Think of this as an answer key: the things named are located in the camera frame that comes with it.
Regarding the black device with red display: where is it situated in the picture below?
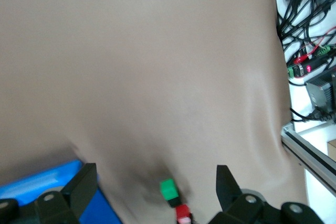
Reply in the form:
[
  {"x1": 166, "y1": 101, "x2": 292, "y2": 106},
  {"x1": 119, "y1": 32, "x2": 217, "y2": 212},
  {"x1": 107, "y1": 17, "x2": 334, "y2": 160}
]
[{"x1": 293, "y1": 57, "x2": 332, "y2": 78}]

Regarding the black power cord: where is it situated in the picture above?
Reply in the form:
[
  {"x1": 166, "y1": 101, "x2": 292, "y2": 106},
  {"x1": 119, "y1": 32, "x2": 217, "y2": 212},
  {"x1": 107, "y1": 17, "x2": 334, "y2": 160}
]
[{"x1": 289, "y1": 107, "x2": 332, "y2": 123}]

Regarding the blue plastic storage bin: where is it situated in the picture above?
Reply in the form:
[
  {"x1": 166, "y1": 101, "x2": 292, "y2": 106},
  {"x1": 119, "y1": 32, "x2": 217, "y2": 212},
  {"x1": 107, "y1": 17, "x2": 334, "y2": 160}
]
[{"x1": 0, "y1": 158, "x2": 124, "y2": 224}]

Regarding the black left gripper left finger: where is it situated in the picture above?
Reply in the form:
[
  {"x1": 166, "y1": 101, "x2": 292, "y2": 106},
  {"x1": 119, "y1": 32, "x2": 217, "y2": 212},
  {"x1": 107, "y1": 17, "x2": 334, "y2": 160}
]
[{"x1": 0, "y1": 163, "x2": 98, "y2": 224}]

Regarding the cardboard box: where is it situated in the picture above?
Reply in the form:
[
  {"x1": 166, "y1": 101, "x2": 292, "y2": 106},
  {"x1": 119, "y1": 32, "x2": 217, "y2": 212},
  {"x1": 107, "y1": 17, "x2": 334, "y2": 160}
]
[{"x1": 326, "y1": 141, "x2": 336, "y2": 162}]

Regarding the red alligator clip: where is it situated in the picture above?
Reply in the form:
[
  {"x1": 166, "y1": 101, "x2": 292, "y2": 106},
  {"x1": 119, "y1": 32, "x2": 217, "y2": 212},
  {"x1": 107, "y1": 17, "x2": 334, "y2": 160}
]
[{"x1": 293, "y1": 52, "x2": 312, "y2": 64}]

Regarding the aluminium camera post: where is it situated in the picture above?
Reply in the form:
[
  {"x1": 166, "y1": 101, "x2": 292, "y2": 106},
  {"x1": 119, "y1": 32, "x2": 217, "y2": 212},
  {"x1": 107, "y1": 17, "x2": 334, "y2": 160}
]
[{"x1": 281, "y1": 123, "x2": 336, "y2": 190}]

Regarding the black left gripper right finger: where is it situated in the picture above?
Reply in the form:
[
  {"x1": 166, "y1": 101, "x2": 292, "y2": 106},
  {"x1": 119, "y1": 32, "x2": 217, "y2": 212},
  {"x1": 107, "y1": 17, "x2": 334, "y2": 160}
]
[{"x1": 208, "y1": 165, "x2": 324, "y2": 224}]

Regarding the black finned power supply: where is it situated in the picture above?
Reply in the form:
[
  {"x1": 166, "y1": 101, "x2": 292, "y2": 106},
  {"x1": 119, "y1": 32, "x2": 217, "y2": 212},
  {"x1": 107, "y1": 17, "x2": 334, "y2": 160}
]
[{"x1": 306, "y1": 71, "x2": 336, "y2": 123}]

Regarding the small red cube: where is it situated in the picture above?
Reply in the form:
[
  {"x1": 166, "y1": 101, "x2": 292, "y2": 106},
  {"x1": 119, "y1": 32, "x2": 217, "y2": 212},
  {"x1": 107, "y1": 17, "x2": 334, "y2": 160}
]
[{"x1": 175, "y1": 204, "x2": 193, "y2": 224}]

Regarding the brown table mat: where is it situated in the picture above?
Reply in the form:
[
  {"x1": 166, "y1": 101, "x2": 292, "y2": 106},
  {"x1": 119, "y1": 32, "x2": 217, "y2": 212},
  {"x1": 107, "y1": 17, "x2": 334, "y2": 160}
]
[{"x1": 0, "y1": 0, "x2": 307, "y2": 224}]

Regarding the small green cube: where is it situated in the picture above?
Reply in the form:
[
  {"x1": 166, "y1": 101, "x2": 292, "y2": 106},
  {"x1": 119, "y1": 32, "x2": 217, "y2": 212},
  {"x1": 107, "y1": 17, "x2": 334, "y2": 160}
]
[{"x1": 159, "y1": 178, "x2": 181, "y2": 201}]

